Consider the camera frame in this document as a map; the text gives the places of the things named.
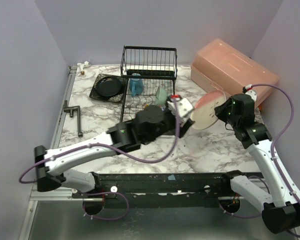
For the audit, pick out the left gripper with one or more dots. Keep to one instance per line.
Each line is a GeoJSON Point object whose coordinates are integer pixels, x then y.
{"type": "Point", "coordinates": [181, 128]}

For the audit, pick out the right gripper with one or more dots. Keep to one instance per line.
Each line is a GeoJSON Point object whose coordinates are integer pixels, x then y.
{"type": "Point", "coordinates": [220, 111]}

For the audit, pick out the pink beige round plate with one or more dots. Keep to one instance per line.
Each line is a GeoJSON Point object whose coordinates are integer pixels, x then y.
{"type": "Point", "coordinates": [203, 115]}

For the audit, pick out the mint green bowl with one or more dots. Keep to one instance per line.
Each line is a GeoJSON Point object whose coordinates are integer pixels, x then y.
{"type": "Point", "coordinates": [161, 97]}

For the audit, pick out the blue floral mug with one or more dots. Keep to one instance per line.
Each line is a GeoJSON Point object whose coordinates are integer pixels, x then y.
{"type": "Point", "coordinates": [136, 85]}

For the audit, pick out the black patterned square plate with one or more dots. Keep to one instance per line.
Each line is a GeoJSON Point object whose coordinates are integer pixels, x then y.
{"type": "Point", "coordinates": [114, 99]}

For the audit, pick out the black round plate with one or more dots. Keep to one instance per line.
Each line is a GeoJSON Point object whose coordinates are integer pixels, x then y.
{"type": "Point", "coordinates": [108, 86]}

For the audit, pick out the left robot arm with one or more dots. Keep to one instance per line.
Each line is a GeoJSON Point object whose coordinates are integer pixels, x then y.
{"type": "Point", "coordinates": [55, 167]}

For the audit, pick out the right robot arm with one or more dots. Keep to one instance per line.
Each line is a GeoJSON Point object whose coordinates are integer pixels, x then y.
{"type": "Point", "coordinates": [280, 207]}

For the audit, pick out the pink plastic storage box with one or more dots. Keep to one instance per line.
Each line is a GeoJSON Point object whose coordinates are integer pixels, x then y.
{"type": "Point", "coordinates": [219, 66]}

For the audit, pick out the black front mounting bar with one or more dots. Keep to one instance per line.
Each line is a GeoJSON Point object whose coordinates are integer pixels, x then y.
{"type": "Point", "coordinates": [159, 190]}

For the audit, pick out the white corner fixture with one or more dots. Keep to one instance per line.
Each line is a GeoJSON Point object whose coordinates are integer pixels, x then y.
{"type": "Point", "coordinates": [82, 66]}

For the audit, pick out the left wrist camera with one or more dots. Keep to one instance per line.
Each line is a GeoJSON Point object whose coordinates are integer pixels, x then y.
{"type": "Point", "coordinates": [182, 106]}

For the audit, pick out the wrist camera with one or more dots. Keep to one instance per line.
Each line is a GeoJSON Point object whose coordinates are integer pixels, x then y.
{"type": "Point", "coordinates": [182, 106]}
{"type": "Point", "coordinates": [248, 90]}

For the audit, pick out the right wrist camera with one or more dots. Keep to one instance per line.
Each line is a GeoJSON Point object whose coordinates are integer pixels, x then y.
{"type": "Point", "coordinates": [248, 90]}

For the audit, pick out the black wire dish rack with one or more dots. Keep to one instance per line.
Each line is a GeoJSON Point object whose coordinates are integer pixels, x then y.
{"type": "Point", "coordinates": [155, 66]}

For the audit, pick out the aluminium left rail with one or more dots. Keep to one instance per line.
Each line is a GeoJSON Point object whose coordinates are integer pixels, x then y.
{"type": "Point", "coordinates": [62, 115]}

